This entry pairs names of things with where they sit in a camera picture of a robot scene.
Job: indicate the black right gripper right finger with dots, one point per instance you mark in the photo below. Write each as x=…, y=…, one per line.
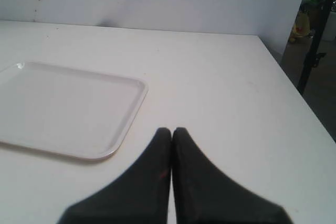
x=204, y=194

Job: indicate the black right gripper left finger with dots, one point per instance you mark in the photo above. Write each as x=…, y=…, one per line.
x=139, y=195

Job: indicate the white rectangular plastic tray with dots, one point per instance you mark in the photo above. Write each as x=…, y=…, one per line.
x=67, y=112

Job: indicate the yellow toy in background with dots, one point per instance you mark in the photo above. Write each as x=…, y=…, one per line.
x=300, y=28

